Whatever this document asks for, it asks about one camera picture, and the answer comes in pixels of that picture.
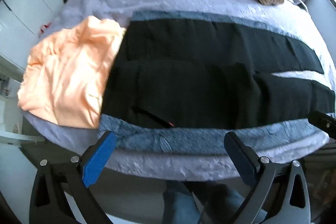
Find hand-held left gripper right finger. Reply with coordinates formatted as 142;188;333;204
207;131;313;224

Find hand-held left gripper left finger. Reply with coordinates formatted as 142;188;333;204
29;131;117;224

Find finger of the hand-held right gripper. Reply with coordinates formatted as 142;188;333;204
308;111;336;139

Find black pants with blue stripe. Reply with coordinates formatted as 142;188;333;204
98;11;336;157

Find person's blue jeans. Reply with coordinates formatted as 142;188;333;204
162;181;264;224

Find peach garment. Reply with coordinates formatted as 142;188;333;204
17;16;127;128

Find lavender bedspread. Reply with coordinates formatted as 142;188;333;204
20;0;336;183

